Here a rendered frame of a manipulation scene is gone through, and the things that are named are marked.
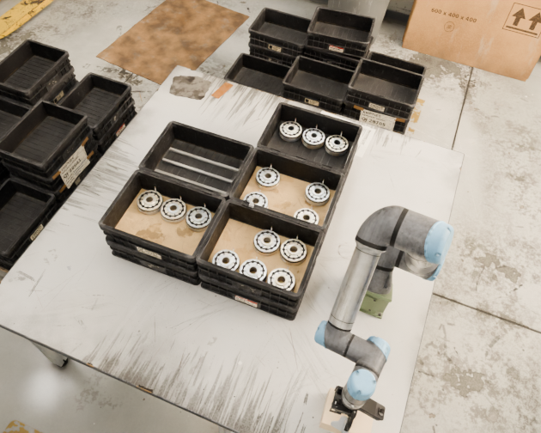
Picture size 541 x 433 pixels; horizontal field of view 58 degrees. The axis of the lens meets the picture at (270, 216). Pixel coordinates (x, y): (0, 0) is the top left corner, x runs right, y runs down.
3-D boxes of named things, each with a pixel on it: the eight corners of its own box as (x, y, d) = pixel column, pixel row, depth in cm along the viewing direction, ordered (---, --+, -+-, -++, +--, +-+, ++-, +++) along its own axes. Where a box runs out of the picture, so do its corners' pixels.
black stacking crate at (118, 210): (227, 216, 200) (227, 198, 190) (196, 275, 184) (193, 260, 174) (142, 186, 206) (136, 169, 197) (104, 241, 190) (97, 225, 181)
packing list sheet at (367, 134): (376, 127, 248) (377, 126, 247) (364, 159, 235) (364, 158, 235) (316, 108, 254) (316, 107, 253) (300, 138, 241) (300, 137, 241)
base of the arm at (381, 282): (389, 283, 191) (398, 261, 188) (391, 298, 176) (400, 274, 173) (352, 271, 192) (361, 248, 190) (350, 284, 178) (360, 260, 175)
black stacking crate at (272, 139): (358, 143, 226) (362, 126, 216) (340, 191, 210) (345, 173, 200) (278, 120, 232) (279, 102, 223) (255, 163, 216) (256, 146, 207)
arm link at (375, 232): (364, 194, 135) (307, 347, 146) (402, 209, 131) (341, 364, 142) (373, 193, 146) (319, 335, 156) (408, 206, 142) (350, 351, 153)
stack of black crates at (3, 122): (13, 134, 309) (-10, 93, 281) (52, 149, 303) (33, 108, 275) (-33, 179, 287) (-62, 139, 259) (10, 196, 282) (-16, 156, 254)
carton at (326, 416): (372, 408, 169) (376, 402, 163) (364, 443, 163) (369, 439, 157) (327, 393, 172) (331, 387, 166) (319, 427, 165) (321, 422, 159)
